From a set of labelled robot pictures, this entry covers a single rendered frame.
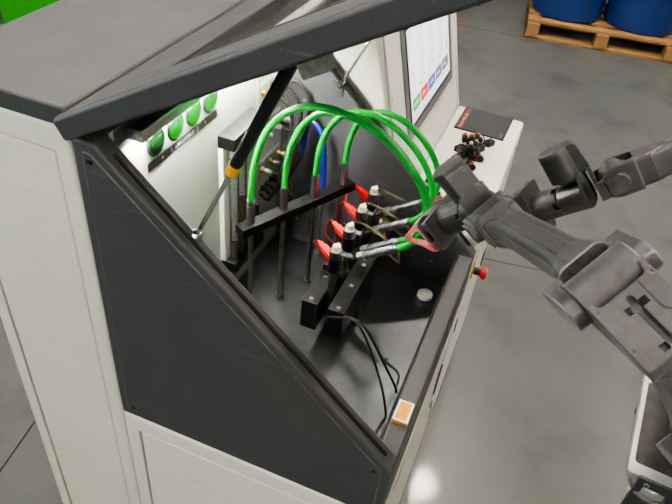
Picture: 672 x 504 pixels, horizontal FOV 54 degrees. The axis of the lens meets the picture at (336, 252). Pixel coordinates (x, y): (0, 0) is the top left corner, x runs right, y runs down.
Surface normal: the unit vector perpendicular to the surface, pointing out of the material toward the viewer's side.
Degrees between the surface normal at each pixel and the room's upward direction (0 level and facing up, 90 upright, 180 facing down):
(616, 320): 42
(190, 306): 90
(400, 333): 0
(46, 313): 90
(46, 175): 90
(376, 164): 90
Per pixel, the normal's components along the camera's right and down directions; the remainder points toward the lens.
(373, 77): -0.37, 0.57
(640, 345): -0.32, -0.25
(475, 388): 0.09, -0.76
